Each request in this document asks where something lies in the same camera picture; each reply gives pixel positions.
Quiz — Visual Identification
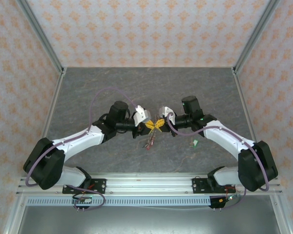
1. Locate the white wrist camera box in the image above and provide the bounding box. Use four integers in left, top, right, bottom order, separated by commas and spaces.
160, 106, 175, 122
133, 104, 152, 127

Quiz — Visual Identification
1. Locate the red black power wire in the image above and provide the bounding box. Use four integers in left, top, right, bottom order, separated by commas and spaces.
72, 184, 98, 198
218, 182, 237, 203

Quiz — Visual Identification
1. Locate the small controller circuit board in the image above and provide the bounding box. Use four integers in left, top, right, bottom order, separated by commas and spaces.
217, 194, 241, 204
72, 195, 93, 205

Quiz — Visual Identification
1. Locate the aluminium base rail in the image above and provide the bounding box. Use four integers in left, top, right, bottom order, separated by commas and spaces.
16, 172, 284, 195

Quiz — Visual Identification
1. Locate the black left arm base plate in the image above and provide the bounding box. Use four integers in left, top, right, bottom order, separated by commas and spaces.
62, 178, 107, 195

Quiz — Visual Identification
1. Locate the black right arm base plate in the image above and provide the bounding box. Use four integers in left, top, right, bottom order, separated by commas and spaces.
192, 177, 237, 195

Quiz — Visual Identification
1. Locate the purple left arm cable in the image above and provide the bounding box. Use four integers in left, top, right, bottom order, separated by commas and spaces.
25, 87, 140, 212

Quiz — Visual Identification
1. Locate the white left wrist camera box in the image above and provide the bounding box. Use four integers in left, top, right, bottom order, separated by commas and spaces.
133, 104, 152, 127

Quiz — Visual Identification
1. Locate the grey metal shelf sheet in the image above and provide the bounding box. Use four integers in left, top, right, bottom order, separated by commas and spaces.
17, 206, 281, 234

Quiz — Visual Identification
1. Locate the slotted grey cable duct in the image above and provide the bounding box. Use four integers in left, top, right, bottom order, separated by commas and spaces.
26, 196, 212, 207

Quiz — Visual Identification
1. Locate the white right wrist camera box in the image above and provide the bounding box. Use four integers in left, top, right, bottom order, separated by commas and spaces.
160, 106, 175, 122

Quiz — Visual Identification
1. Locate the metal keyring disc with rings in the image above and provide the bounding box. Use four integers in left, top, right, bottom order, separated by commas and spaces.
141, 113, 166, 151

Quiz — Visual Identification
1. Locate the aluminium frame leg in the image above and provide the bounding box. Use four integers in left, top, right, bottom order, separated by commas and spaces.
270, 195, 293, 234
3, 195, 27, 234

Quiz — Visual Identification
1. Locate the aluminium corner post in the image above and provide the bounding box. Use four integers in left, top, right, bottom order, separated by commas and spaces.
16, 0, 65, 75
231, 0, 281, 74

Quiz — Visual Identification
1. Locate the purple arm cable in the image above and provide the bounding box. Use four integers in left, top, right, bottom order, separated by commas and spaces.
167, 112, 271, 212
25, 87, 140, 212

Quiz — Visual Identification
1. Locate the aluminium side rail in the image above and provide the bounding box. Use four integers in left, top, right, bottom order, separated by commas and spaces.
40, 68, 67, 141
231, 68, 258, 144

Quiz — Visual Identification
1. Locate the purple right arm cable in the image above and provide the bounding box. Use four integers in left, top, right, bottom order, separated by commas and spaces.
167, 112, 271, 212

